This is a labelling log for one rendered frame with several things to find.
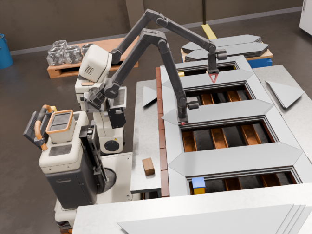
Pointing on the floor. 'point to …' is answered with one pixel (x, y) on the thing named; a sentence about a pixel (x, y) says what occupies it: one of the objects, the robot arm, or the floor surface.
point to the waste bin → (4, 54)
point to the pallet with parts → (79, 55)
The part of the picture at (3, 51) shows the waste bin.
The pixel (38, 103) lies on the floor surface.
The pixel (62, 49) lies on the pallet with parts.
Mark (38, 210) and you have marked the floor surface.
